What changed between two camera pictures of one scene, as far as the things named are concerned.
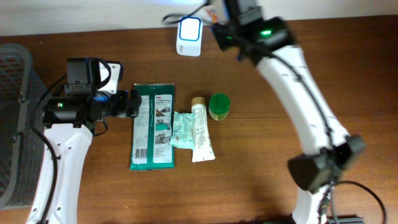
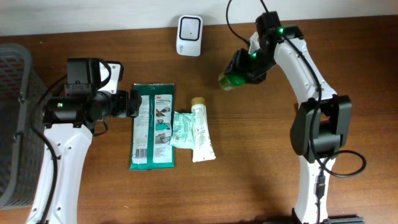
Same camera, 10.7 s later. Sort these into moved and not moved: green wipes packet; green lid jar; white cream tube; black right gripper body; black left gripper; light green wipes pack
Moved: black right gripper body; green lid jar
Not moved: white cream tube; black left gripper; light green wipes pack; green wipes packet
